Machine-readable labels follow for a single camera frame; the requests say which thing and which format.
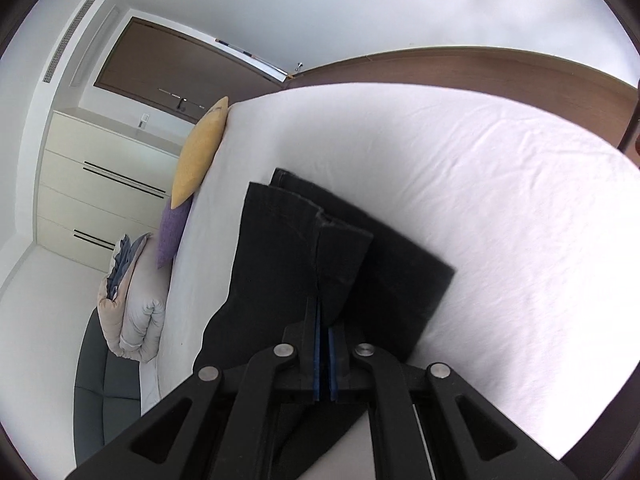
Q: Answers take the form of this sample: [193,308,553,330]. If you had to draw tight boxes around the yellow cushion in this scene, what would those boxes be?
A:
[170,96,229,209]

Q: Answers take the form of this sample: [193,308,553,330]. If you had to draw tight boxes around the purple cushion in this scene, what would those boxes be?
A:
[156,197,193,269]

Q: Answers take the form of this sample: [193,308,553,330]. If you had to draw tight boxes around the folded beige white duvet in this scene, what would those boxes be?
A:
[96,233,170,364]

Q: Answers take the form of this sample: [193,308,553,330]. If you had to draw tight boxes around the ceiling air vent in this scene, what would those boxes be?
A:
[42,0,96,84]

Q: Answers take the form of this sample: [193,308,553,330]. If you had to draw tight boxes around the folded blue grey cloth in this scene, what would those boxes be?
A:
[106,233,151,300]

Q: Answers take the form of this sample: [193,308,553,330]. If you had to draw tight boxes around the cream wardrobe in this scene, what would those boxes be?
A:
[36,108,180,271]

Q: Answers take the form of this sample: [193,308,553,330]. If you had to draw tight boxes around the dark grey sofa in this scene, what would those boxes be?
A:
[73,309,141,466]

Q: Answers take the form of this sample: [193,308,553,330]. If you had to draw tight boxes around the brown wooden headboard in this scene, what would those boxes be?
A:
[285,47,639,164]

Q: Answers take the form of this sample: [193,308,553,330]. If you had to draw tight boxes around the black denim pants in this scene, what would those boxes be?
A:
[193,169,454,370]

